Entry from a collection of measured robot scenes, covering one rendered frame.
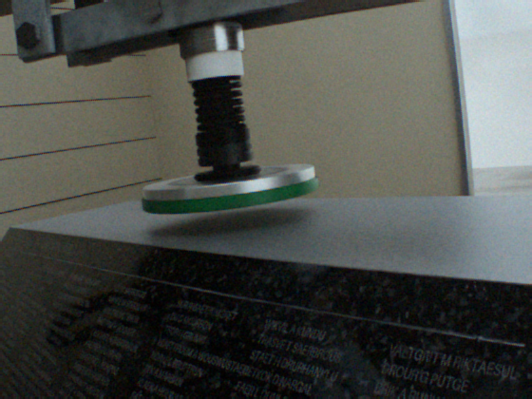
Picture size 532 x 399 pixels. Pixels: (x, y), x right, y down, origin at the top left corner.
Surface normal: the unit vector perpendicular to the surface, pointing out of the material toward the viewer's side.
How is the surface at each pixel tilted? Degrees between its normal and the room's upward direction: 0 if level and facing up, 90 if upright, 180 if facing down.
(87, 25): 90
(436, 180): 90
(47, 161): 90
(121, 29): 90
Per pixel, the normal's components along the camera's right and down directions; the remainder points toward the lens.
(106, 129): 0.83, -0.03
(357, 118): -0.55, 0.18
